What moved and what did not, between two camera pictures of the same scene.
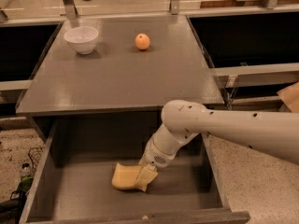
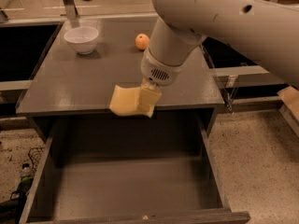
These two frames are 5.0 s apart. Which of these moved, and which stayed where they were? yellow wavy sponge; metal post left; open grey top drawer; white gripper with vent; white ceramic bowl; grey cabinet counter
Moved: white gripper with vent; yellow wavy sponge
Stayed: open grey top drawer; white ceramic bowl; grey cabinet counter; metal post left
